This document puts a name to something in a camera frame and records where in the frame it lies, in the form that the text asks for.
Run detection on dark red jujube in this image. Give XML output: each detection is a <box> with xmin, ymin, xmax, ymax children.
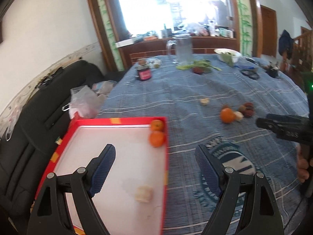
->
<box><xmin>244</xmin><ymin>102</ymin><xmax>254</xmax><ymax>110</ymax></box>
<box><xmin>242</xmin><ymin>109</ymin><xmax>255</xmax><ymax>118</ymax></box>

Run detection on brown kiwi front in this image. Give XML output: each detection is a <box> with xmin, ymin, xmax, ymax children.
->
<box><xmin>238</xmin><ymin>105</ymin><xmax>246</xmax><ymax>113</ymax></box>

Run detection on small beige chunk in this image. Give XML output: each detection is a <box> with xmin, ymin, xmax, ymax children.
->
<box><xmin>200</xmin><ymin>98</ymin><xmax>210</xmax><ymax>106</ymax></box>
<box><xmin>234</xmin><ymin>111</ymin><xmax>244</xmax><ymax>122</ymax></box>

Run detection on orange tangerine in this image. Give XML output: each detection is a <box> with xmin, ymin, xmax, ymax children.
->
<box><xmin>220</xmin><ymin>108</ymin><xmax>236</xmax><ymax>124</ymax></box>
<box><xmin>150</xmin><ymin>119</ymin><xmax>165</xmax><ymax>132</ymax></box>
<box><xmin>148</xmin><ymin>130</ymin><xmax>165</xmax><ymax>147</ymax></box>

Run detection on large beige sugarcane chunk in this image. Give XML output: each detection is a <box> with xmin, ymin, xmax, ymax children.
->
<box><xmin>135</xmin><ymin>185</ymin><xmax>153</xmax><ymax>203</ymax></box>

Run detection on person's right hand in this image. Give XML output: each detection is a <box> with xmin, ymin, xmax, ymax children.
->
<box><xmin>296</xmin><ymin>144</ymin><xmax>312</xmax><ymax>183</ymax></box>

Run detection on black scissors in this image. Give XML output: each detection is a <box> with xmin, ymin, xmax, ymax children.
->
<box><xmin>240</xmin><ymin>69</ymin><xmax>259</xmax><ymax>80</ymax></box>

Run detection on red box white interior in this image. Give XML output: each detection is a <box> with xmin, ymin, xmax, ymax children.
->
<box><xmin>36</xmin><ymin>117</ymin><xmax>168</xmax><ymax>234</ymax></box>

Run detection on dark jacket hanging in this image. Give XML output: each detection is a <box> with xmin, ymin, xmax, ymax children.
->
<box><xmin>278</xmin><ymin>30</ymin><xmax>294</xmax><ymax>59</ymax></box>

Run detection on black sofa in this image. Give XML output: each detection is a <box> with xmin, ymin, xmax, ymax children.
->
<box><xmin>1</xmin><ymin>60</ymin><xmax>124</xmax><ymax>230</ymax></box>

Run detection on blue plaid tablecloth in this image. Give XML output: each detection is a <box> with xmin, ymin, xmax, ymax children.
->
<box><xmin>98</xmin><ymin>55</ymin><xmax>309</xmax><ymax>234</ymax></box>

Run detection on white bowl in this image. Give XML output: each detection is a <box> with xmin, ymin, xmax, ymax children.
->
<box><xmin>214</xmin><ymin>48</ymin><xmax>242</xmax><ymax>63</ymax></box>

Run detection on green leaf on bowl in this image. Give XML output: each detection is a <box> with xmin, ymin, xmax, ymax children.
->
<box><xmin>220</xmin><ymin>54</ymin><xmax>233</xmax><ymax>67</ymax></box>

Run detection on wooden door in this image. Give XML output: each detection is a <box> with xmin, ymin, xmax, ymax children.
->
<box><xmin>261</xmin><ymin>5</ymin><xmax>277</xmax><ymax>57</ymax></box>

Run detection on green leafy vegetable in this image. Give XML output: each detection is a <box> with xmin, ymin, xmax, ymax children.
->
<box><xmin>176</xmin><ymin>60</ymin><xmax>222</xmax><ymax>71</ymax></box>

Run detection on red jujube by vegetable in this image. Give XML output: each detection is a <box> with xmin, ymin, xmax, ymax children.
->
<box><xmin>192</xmin><ymin>67</ymin><xmax>204</xmax><ymax>75</ymax></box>

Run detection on clear plastic bag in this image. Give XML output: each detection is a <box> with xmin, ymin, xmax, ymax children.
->
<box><xmin>62</xmin><ymin>80</ymin><xmax>117</xmax><ymax>119</ymax></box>

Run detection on clear glass pitcher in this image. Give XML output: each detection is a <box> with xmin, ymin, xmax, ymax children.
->
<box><xmin>166</xmin><ymin>33</ymin><xmax>193</xmax><ymax>65</ymax></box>

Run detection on small glass plate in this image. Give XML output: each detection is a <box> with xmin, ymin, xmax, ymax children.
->
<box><xmin>145</xmin><ymin>57</ymin><xmax>162</xmax><ymax>69</ymax></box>

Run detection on pink label jar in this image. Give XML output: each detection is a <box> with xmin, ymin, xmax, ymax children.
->
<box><xmin>136</xmin><ymin>58</ymin><xmax>152</xmax><ymax>81</ymax></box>

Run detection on wooden sideboard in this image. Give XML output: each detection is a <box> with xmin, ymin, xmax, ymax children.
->
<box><xmin>114</xmin><ymin>35</ymin><xmax>241</xmax><ymax>65</ymax></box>

